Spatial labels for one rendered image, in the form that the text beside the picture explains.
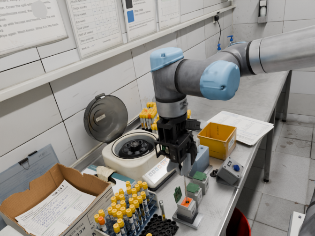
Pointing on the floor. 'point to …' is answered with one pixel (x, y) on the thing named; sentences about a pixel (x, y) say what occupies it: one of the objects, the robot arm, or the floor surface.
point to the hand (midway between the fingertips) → (183, 170)
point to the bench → (215, 105)
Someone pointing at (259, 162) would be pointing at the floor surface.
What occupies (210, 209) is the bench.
